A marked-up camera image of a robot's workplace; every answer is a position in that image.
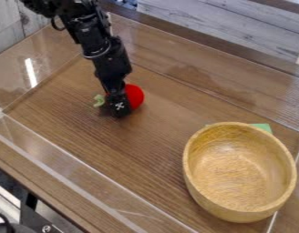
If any wooden bowl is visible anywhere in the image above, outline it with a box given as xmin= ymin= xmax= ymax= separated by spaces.
xmin=183 ymin=122 xmax=297 ymax=223

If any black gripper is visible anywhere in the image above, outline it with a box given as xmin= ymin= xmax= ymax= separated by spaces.
xmin=86 ymin=36 xmax=132 ymax=118

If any red plush strawberry toy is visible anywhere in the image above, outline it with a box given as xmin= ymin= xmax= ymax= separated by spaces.
xmin=94 ymin=84 xmax=144 ymax=111

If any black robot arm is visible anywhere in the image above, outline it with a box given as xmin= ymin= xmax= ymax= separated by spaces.
xmin=20 ymin=0 xmax=132 ymax=117

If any green sticky note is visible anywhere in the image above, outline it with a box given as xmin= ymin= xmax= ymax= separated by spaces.
xmin=251 ymin=124 xmax=273 ymax=134

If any clear acrylic tray wall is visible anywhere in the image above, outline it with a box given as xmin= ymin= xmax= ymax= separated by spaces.
xmin=0 ymin=111 xmax=198 ymax=233

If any black cable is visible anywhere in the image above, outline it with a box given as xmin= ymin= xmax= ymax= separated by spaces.
xmin=0 ymin=210 xmax=16 ymax=233

